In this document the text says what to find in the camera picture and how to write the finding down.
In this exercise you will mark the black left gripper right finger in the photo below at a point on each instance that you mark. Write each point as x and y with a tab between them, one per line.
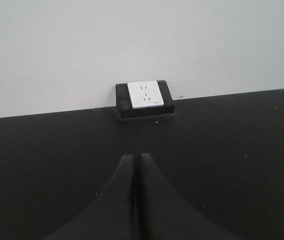
164	214

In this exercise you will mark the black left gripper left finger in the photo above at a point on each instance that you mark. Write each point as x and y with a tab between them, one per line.
110	215

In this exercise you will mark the white socket on black base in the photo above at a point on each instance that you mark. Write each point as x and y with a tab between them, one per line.
143	99

